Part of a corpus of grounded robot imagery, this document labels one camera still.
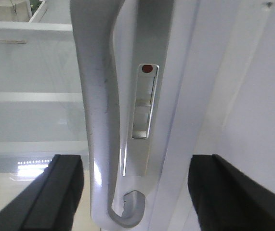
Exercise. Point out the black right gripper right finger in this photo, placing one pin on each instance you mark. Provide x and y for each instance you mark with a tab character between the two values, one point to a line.
225	199

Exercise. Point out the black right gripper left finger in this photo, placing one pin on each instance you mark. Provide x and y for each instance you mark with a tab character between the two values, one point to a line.
50	202

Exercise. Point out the white sliding glass door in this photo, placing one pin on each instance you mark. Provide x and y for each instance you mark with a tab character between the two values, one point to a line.
42	111

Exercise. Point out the grey curved door handle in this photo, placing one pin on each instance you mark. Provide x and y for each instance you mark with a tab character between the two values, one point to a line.
112	38

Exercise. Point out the door latch slider plate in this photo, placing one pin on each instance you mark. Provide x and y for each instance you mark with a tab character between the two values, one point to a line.
144	100

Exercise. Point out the white door frame post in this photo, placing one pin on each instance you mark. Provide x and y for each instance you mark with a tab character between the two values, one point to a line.
239	124

